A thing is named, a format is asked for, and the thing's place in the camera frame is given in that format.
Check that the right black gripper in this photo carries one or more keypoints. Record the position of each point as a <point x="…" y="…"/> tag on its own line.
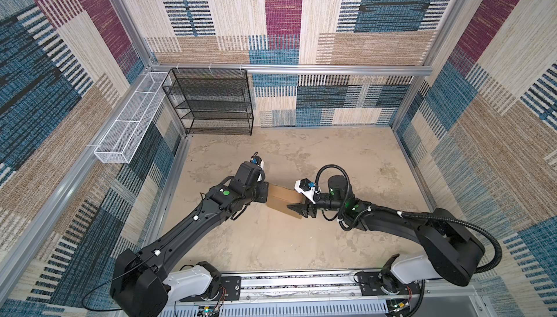
<point x="302" y="209"/>

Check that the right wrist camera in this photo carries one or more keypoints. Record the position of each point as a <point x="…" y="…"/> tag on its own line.
<point x="306" y="188"/>

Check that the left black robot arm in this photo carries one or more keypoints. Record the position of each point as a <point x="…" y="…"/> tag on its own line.
<point x="144" y="282"/>

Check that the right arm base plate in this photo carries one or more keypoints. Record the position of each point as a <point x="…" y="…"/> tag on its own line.
<point x="373" y="283"/>

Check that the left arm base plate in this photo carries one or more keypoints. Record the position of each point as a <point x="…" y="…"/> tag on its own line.
<point x="229" y="287"/>

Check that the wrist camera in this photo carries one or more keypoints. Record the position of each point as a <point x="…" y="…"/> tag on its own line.
<point x="306" y="188"/>
<point x="257" y="160"/>

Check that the aluminium front rail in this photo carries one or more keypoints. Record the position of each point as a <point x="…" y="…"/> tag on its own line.
<point x="336" y="287"/>

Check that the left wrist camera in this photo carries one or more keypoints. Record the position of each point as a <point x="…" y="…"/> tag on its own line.
<point x="257" y="160"/>

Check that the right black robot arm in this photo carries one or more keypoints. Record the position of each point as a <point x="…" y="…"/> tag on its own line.
<point x="450" y="250"/>

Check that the brown cardboard box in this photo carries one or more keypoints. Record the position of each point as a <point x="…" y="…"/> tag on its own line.
<point x="280" y="197"/>

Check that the black wire mesh shelf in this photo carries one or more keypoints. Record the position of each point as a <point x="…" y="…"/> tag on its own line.
<point x="211" y="101"/>

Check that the white wire mesh basket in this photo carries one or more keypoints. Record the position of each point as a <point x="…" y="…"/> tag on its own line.
<point x="124" y="136"/>

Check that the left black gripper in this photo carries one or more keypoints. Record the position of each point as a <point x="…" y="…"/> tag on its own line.
<point x="262" y="196"/>

